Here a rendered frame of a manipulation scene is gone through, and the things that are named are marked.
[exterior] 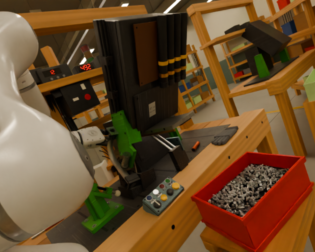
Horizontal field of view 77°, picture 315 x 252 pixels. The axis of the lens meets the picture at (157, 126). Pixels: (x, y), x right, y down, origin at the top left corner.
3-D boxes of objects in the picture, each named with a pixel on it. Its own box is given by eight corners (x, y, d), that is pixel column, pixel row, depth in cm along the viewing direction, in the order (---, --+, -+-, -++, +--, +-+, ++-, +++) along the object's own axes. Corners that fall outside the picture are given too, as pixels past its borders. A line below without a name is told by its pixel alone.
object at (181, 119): (195, 117, 94) (193, 111, 94) (174, 132, 85) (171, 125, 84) (147, 127, 125) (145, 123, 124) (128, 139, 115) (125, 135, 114)
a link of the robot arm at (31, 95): (-1, 80, 70) (41, 143, 89) (6, 95, 59) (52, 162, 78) (26, 71, 74) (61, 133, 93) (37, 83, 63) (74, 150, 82)
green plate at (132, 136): (146, 150, 95) (136, 107, 96) (131, 155, 90) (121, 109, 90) (133, 151, 104) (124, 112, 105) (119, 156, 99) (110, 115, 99)
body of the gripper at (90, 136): (81, 141, 81) (106, 137, 89) (72, 126, 87) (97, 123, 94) (79, 154, 85) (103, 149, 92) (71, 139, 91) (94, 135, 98)
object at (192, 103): (216, 100, 752) (193, 41, 714) (173, 128, 615) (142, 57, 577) (205, 103, 796) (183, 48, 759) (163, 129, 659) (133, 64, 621)
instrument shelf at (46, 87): (149, 59, 139) (147, 53, 138) (0, 105, 84) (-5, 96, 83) (131, 71, 158) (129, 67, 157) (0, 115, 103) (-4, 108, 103)
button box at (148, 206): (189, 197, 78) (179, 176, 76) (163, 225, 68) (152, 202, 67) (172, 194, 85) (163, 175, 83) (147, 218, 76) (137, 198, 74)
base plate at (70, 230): (232, 126, 128) (230, 123, 128) (72, 277, 61) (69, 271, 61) (184, 133, 161) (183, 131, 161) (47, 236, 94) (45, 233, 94)
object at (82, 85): (101, 103, 113) (89, 78, 111) (73, 114, 103) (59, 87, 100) (93, 107, 123) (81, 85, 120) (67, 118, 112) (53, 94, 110)
